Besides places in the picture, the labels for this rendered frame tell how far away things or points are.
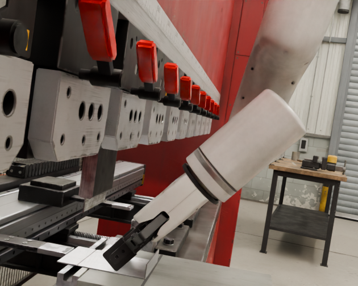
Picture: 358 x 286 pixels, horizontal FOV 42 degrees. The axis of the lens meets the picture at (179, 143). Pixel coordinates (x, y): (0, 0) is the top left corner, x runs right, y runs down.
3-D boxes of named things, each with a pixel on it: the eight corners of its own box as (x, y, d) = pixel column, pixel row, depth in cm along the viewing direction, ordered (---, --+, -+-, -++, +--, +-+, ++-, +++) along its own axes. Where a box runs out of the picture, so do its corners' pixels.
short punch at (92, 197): (90, 213, 65) (99, 146, 64) (76, 211, 65) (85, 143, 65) (110, 202, 75) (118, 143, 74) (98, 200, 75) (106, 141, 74)
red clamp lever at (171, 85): (180, 61, 76) (181, 102, 84) (156, 58, 77) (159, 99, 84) (178, 69, 75) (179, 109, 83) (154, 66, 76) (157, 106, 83)
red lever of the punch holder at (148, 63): (159, 38, 56) (162, 95, 64) (126, 34, 57) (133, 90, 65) (155, 48, 55) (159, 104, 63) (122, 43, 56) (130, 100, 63)
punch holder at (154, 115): (146, 145, 79) (160, 47, 78) (98, 138, 80) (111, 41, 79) (161, 142, 94) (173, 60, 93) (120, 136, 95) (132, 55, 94)
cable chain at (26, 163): (24, 179, 130) (26, 164, 130) (5, 175, 130) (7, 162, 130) (79, 165, 173) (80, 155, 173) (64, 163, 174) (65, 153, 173)
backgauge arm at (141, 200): (165, 230, 202) (170, 198, 201) (26, 205, 210) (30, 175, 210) (168, 226, 210) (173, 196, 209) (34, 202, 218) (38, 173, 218)
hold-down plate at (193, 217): (191, 228, 155) (192, 219, 154) (175, 225, 155) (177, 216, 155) (199, 211, 184) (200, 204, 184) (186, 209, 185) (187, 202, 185)
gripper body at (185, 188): (193, 156, 73) (140, 202, 74) (185, 161, 63) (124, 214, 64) (225, 193, 72) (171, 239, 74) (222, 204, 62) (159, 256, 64)
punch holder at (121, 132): (113, 151, 59) (132, 20, 58) (50, 141, 60) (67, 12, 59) (140, 146, 74) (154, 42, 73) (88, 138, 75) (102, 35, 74)
